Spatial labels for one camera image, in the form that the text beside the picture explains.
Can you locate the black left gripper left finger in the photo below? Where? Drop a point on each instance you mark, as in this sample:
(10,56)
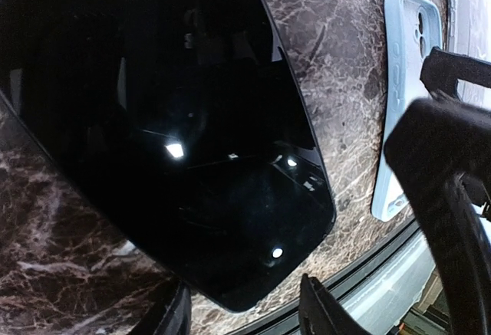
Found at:
(171,313)

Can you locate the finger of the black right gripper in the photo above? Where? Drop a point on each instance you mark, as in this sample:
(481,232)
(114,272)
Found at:
(442,70)

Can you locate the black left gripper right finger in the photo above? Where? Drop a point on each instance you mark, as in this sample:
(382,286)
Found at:
(319,313)

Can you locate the clear magsafe phone case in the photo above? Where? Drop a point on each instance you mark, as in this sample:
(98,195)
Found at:
(468,28)

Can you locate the light blue phone case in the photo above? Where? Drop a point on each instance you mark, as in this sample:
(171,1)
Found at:
(413,28)

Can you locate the black phone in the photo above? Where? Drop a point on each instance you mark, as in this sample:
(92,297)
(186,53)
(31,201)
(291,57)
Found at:
(182,122)

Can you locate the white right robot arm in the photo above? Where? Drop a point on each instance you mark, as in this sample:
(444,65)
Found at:
(436,141)

